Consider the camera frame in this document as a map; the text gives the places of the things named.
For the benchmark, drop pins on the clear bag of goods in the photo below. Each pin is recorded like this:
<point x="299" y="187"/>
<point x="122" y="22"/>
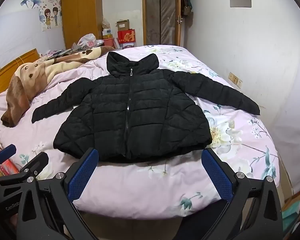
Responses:
<point x="105" y="26"/>

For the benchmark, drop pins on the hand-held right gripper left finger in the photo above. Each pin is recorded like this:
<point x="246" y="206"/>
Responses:
<point x="82" y="177"/>

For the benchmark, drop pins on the wooden crate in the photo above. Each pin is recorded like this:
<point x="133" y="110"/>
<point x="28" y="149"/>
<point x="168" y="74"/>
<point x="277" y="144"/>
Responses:
<point x="297" y="200"/>

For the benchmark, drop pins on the brown dog print blanket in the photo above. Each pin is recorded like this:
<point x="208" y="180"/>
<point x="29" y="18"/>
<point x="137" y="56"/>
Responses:
<point x="60" y="65"/>

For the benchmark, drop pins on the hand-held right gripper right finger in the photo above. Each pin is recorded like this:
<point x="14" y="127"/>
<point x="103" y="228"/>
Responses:
<point x="216" y="177"/>

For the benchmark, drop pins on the red gift box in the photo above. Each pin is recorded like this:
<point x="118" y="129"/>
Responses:
<point x="127" y="36"/>

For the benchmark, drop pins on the cardboard box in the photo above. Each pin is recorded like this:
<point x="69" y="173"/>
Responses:
<point x="122" y="25"/>

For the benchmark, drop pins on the cartoon couple wall sticker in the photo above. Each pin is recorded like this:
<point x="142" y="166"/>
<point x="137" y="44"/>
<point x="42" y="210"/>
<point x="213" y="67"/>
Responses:
<point x="48" y="17"/>

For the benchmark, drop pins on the blue flower wall sticker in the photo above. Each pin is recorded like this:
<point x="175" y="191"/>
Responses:
<point x="36" y="0"/>

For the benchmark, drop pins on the wooden framed door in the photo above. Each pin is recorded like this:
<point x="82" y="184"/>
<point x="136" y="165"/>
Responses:
<point x="160" y="12"/>

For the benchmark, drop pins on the hanging bags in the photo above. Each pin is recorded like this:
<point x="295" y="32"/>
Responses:
<point x="186" y="3"/>

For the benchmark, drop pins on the wooden headboard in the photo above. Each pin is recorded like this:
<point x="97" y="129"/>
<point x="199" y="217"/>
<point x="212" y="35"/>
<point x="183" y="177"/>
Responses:
<point x="5" y="75"/>

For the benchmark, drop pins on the pink floral bed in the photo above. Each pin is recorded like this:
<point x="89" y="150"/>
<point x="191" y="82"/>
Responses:
<point x="140" y="187"/>

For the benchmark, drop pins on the black puffer jacket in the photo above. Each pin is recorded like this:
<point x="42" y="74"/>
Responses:
<point x="150" y="105"/>

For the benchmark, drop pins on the wall socket plate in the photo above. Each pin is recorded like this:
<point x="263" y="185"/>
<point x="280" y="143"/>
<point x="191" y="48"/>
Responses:
<point x="239" y="82"/>
<point x="231" y="76"/>

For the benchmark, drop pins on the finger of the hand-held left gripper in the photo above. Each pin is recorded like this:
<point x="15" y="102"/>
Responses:
<point x="5" y="153"/>
<point x="37" y="160"/>

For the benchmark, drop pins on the red packet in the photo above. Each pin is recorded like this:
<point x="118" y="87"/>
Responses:
<point x="5" y="167"/>

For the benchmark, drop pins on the wooden wardrobe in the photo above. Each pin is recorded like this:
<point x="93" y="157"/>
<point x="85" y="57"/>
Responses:
<point x="80" y="12"/>

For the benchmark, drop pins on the white plastic bag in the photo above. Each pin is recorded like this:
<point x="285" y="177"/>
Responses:
<point x="86" y="40"/>

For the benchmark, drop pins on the pink plastic bin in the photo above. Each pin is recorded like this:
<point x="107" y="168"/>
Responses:
<point x="108" y="41"/>

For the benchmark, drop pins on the pink patterned cloth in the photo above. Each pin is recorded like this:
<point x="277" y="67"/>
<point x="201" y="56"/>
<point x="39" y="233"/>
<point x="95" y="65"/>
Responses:
<point x="53" y="53"/>

